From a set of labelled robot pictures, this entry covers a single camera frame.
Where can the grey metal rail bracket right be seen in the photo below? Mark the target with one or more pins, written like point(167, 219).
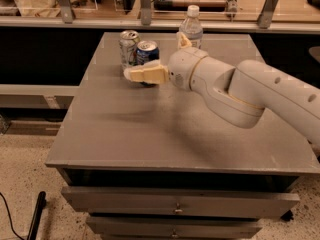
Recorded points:
point(265, 17)

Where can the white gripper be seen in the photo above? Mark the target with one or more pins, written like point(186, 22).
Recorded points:
point(182, 67)

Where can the grey metal rail bracket left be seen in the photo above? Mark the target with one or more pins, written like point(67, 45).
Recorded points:
point(66, 11)

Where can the grey upper drawer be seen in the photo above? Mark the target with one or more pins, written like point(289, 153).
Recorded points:
point(179, 202)

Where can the silver green 7up can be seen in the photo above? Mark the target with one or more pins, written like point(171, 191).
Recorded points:
point(128, 44)

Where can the grey metal rail bracket middle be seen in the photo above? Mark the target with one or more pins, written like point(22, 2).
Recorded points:
point(145, 12)

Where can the grey lower drawer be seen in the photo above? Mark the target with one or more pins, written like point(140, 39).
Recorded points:
point(178, 229)

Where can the clear plastic water bottle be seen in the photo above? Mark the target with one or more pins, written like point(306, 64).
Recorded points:
point(191, 26)

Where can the grey drawer cabinet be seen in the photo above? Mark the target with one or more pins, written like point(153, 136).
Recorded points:
point(120, 134)

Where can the grey metal rail bracket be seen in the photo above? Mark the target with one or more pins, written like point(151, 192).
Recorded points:
point(265, 17)
point(145, 12)
point(66, 11)

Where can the grey drawer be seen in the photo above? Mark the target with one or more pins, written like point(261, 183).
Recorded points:
point(178, 229)
point(179, 202)

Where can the black pole on floor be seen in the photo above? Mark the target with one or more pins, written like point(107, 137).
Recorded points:
point(35, 222)

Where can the blue pepsi can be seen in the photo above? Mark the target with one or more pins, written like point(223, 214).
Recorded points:
point(147, 50)

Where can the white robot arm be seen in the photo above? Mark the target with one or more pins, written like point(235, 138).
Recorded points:
point(238, 94)

